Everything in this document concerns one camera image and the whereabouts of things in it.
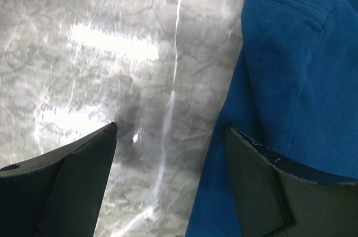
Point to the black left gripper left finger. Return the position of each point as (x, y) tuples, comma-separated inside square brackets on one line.
[(58, 193)]

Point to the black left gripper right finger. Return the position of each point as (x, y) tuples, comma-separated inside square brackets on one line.
[(277, 196)]

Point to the blue t-shirt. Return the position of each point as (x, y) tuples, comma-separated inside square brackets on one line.
[(293, 90)]

